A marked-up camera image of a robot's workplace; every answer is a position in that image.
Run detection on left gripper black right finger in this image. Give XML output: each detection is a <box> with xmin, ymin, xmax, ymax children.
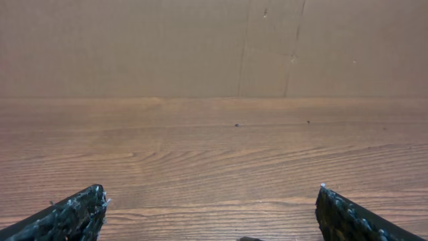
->
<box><xmin>315</xmin><ymin>184</ymin><xmax>425</xmax><ymax>241</ymax></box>

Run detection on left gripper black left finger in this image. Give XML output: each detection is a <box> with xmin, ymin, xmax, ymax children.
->
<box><xmin>1</xmin><ymin>184</ymin><xmax>109</xmax><ymax>241</ymax></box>

